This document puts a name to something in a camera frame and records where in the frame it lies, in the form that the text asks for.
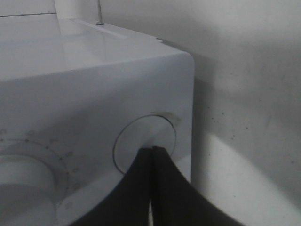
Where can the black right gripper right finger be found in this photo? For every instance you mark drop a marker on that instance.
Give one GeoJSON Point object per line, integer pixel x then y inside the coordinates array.
{"type": "Point", "coordinates": [175, 202]}

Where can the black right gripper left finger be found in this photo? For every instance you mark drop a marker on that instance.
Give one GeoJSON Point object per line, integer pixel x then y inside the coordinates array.
{"type": "Point", "coordinates": [128, 204]}

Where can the white microwave knob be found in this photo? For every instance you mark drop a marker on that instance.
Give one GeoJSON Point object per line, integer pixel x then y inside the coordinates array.
{"type": "Point", "coordinates": [27, 192]}

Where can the round white door button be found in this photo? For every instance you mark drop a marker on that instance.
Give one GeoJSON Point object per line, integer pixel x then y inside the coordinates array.
{"type": "Point", "coordinates": [144, 132]}

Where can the white microwave oven body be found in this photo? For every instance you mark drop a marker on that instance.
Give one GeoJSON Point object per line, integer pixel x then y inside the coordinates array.
{"type": "Point", "coordinates": [67, 89]}

